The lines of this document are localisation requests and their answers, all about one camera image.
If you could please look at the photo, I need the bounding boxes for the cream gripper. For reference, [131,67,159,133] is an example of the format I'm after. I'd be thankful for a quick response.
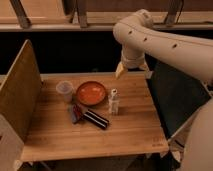
[115,46,150,79]

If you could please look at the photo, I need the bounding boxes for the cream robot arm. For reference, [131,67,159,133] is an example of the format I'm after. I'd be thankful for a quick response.
[113,9,213,171]

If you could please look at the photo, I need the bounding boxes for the orange bowl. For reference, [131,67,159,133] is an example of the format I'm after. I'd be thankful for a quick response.
[76,81,107,106]

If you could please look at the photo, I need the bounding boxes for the black striped rectangular box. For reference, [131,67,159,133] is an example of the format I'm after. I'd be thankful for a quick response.
[83,110,109,130]

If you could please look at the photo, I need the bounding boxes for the clear plastic cup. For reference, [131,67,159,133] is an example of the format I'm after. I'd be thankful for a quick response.
[56,81,74,103]

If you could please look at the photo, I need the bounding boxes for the wooden side panel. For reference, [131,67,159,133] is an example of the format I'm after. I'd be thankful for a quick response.
[0,40,42,171]

